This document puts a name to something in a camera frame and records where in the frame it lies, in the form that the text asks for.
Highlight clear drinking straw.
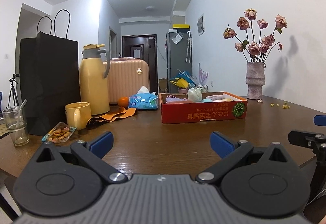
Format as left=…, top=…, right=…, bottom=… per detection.
left=15, top=99, right=27, bottom=138

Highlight orange brown cloth strip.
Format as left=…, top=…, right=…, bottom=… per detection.
left=86, top=107, right=138, bottom=129

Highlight red cardboard box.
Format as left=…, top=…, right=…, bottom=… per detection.
left=159, top=91, right=248, bottom=124

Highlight blue soft tissue pack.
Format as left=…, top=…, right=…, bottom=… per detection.
left=129, top=85, right=159, bottom=111

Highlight purple feather decoration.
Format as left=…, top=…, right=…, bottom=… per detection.
left=197, top=63, right=209, bottom=84

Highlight black paper bag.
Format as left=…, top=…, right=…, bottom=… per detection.
left=20, top=9, right=79, bottom=136

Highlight pink satin scrunchie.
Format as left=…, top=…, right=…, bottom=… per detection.
left=165, top=95, right=188, bottom=103

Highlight dried pink roses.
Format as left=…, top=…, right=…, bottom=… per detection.
left=223, top=8, right=288, bottom=63

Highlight white folded umbrella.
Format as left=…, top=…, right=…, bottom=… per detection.
left=185, top=31, right=192, bottom=63

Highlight pile of blue yellow bags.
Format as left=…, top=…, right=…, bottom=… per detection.
left=169, top=69, right=193, bottom=88

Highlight grey refrigerator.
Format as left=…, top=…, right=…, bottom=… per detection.
left=166, top=31, right=193, bottom=93

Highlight pink ribbed suitcase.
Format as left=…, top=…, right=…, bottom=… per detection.
left=103, top=58, right=150, bottom=105

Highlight yellow thermos jug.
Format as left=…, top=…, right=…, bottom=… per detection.
left=79, top=44, right=111, bottom=115

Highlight wire rack with bottles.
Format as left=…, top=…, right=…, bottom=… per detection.
left=188, top=83, right=208, bottom=93

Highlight pale pink ceramic vase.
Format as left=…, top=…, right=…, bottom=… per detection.
left=246, top=61, right=266, bottom=100

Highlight clear drinking glass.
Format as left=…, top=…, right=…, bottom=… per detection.
left=2, top=106, right=29, bottom=147

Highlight scattered yellow crumbs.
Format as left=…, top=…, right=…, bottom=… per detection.
left=270, top=102, right=291, bottom=109

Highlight black camera tripod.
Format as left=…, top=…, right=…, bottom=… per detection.
left=7, top=74, right=20, bottom=107

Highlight clear snack packet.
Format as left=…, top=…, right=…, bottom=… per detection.
left=41, top=122, right=76, bottom=143

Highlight framed wall picture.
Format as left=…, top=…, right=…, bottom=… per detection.
left=197, top=13, right=205, bottom=36

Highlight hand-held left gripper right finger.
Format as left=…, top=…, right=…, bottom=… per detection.
left=196, top=131, right=297, bottom=185

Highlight dark brown entrance door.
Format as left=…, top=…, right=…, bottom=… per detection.
left=122, top=34, right=157, bottom=93

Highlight interior side door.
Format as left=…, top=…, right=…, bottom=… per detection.
left=109, top=27, right=118, bottom=59

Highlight fluffy pale purple headband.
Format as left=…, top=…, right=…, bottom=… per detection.
left=206, top=95, right=231, bottom=101

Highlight yellow mug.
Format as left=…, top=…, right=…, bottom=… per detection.
left=64, top=102, right=91, bottom=130

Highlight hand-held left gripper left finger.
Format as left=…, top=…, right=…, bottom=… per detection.
left=29, top=131, right=128, bottom=185

